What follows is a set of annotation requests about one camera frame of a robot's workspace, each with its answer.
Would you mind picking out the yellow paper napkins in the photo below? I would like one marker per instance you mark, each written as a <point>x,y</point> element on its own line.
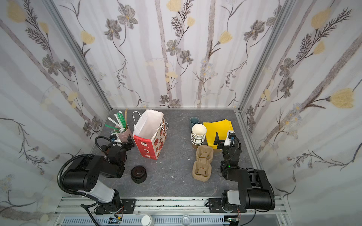
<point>220,127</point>

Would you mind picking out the pink metal straw bucket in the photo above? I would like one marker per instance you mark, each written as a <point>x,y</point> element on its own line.
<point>123,136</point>

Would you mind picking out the stack of pulp cup carriers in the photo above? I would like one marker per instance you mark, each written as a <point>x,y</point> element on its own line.
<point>202,168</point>

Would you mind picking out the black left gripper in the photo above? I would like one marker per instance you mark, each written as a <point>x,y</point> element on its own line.
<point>124,144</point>

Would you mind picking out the small teal cup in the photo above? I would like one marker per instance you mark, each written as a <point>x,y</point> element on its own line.
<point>193,121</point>

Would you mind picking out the brown paper straw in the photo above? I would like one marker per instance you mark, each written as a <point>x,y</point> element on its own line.
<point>125,118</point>

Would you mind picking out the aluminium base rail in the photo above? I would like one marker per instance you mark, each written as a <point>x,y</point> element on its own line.
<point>166,211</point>

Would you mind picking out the stack of paper cups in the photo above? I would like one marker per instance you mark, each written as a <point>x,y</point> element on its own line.
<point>198,135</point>

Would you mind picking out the stack of black cup lids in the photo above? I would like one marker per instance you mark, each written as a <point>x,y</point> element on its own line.
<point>138,174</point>

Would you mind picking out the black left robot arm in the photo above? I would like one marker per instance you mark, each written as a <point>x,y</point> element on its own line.
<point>80,176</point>

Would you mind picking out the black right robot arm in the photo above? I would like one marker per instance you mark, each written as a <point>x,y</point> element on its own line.
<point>254,190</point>

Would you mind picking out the green wrapped straw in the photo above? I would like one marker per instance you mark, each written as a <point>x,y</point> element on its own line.
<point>122,120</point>

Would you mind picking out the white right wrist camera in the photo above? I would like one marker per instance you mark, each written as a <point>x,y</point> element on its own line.
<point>229,138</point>

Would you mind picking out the red white paper bag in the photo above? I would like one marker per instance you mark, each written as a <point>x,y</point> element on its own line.
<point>150,133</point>

